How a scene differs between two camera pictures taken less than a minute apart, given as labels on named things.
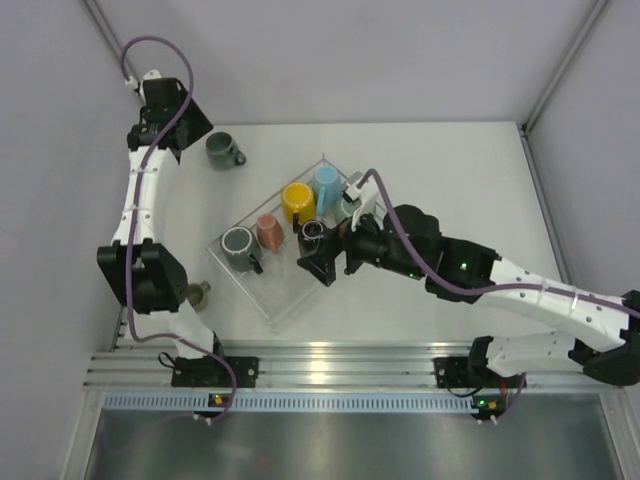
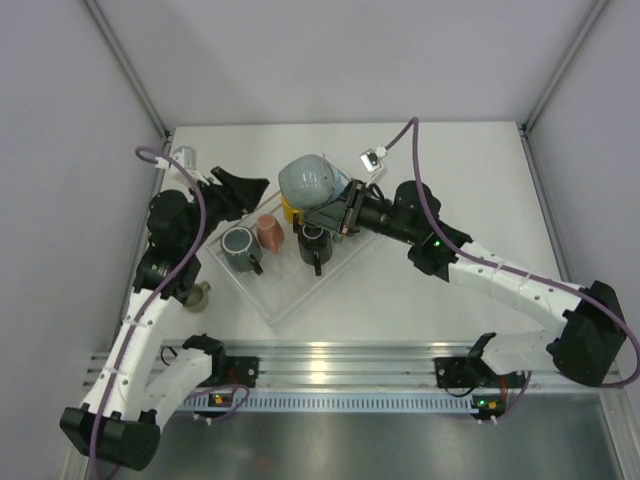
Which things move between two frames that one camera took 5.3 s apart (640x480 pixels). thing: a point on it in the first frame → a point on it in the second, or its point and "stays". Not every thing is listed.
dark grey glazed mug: x=221 y=153 → x=310 y=182
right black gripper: x=322 y=265 → x=340 y=216
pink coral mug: x=269 y=231 stays
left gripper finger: x=191 y=125 → x=244 y=193
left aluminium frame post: x=110 y=35 stays
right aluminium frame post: x=563 y=67 stays
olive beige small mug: x=197 y=295 stays
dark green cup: x=241 y=249 stays
